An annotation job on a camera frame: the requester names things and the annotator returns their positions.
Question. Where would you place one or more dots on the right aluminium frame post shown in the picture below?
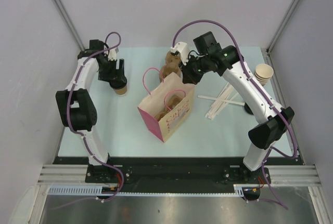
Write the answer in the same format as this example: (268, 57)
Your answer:
(286, 18)

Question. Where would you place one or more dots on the stack of brown paper cups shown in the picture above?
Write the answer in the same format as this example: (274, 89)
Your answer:
(263, 73)

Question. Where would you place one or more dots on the white slotted cable duct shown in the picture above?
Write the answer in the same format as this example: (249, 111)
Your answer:
(100, 191)

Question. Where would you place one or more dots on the single brown paper cup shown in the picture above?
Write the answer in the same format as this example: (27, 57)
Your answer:
(121, 91)

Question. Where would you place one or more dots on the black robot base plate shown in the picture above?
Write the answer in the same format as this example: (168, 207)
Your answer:
(165, 186)

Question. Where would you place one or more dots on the stack of black cup lids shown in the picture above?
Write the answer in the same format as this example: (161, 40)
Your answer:
(247, 109)

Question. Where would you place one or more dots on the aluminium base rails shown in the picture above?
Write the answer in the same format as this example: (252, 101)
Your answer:
(280, 175)

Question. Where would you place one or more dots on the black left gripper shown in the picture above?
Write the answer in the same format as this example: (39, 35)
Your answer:
(116, 74)

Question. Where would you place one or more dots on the pink kraft paper bag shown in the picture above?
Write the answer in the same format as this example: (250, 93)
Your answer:
(152, 104)

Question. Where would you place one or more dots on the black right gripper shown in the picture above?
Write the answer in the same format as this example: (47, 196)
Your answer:
(188, 76)

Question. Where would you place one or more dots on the pile of white wrapped straws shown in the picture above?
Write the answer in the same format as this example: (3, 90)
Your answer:
(227, 94)

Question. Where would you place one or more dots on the brown pulp cup carrier stack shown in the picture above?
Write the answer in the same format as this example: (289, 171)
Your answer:
(171, 66)

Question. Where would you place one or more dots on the single brown pulp cup carrier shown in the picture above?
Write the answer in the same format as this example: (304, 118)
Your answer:
(171, 100)

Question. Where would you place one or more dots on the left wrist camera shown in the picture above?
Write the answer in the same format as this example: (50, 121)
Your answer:
(112, 55)

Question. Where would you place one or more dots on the aluminium frame post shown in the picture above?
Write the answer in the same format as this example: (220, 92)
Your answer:
(286, 18)
(69, 23)

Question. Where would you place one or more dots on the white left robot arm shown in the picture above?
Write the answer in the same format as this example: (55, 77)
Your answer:
(75, 105)

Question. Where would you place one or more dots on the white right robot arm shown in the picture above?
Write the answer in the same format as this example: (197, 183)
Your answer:
(272, 118)

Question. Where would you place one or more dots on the left aluminium frame post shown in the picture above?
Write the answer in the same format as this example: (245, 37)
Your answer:
(69, 23)

